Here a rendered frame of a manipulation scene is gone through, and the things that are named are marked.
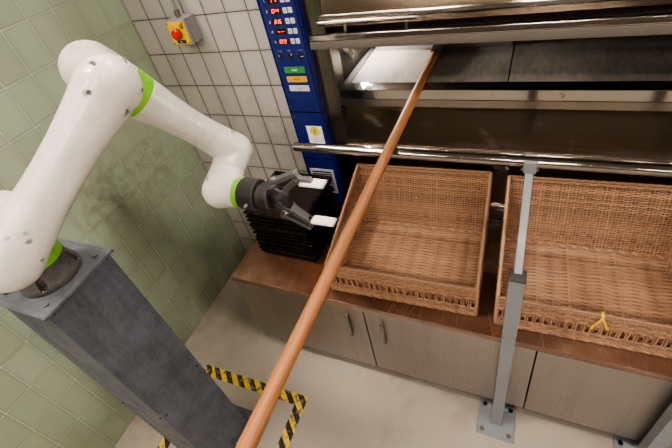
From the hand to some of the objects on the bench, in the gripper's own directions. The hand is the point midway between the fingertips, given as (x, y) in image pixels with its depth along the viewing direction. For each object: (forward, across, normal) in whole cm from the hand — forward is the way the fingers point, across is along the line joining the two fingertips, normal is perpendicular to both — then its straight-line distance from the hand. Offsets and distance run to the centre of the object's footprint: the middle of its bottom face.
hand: (326, 203), depth 107 cm
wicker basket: (+10, +61, -37) cm, 72 cm away
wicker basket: (+70, +61, -38) cm, 100 cm away
